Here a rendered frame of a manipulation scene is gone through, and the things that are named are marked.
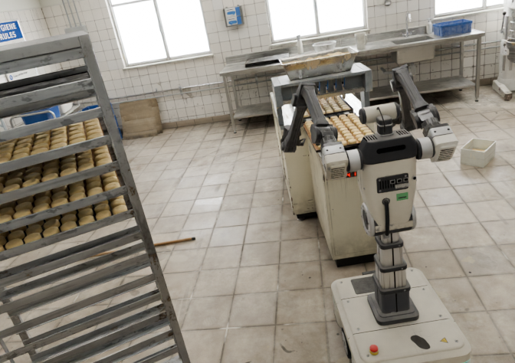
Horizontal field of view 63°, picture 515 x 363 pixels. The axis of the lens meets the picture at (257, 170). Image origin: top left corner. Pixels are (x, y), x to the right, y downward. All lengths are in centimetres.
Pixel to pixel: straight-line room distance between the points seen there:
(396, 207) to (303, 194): 164
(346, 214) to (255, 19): 421
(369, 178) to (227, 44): 498
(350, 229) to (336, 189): 32
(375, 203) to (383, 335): 68
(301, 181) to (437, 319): 159
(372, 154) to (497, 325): 134
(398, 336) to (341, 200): 94
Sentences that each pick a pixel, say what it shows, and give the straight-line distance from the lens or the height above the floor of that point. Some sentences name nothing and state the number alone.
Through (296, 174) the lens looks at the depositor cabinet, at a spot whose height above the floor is 45.
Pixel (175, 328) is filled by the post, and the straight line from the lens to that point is 176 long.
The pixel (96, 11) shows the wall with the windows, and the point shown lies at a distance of 708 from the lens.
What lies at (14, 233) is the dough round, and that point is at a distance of 166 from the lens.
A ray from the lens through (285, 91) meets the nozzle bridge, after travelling 326.
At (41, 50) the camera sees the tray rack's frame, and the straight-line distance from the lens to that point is 135.
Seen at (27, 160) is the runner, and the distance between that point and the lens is 144.
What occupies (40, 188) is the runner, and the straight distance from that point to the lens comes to 146.
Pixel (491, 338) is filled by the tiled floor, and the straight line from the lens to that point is 267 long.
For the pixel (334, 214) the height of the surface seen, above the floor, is 44.
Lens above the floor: 186
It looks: 23 degrees down
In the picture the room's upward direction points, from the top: 10 degrees counter-clockwise
